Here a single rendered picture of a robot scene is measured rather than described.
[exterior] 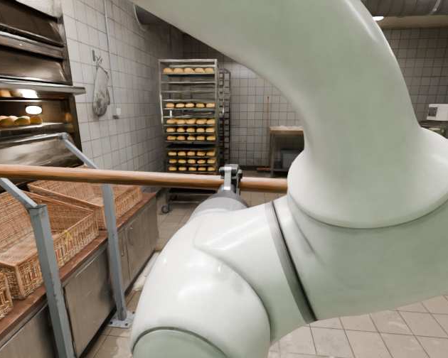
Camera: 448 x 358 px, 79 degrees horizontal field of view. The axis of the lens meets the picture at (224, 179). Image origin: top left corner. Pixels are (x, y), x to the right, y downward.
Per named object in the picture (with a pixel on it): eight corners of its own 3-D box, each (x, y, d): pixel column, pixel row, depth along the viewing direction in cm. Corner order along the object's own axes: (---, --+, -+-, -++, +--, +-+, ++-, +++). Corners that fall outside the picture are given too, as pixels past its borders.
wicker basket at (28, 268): (-88, 293, 110) (-110, 231, 103) (24, 231, 164) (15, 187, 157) (23, 302, 105) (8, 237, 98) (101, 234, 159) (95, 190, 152)
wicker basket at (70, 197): (33, 226, 170) (23, 184, 163) (87, 197, 224) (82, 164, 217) (106, 231, 164) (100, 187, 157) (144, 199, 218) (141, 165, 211)
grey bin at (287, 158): (281, 167, 481) (281, 154, 474) (279, 162, 528) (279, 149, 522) (302, 167, 477) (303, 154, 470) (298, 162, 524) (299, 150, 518)
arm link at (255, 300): (195, 300, 33) (301, 268, 30) (148, 462, 18) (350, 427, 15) (156, 222, 31) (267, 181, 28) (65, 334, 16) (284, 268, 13)
